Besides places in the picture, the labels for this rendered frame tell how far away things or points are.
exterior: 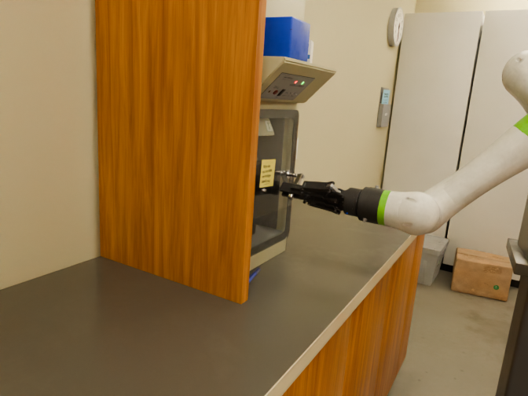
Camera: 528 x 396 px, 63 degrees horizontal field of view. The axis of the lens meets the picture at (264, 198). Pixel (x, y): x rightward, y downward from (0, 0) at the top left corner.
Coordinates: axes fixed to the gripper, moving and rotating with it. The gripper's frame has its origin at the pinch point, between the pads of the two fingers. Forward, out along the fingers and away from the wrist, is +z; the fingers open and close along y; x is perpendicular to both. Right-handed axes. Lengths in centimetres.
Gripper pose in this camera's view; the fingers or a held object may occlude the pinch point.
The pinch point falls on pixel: (292, 190)
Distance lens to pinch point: 125.8
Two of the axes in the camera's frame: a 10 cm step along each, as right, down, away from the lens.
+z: -8.6, -1.7, 4.8
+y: -3.1, -5.7, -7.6
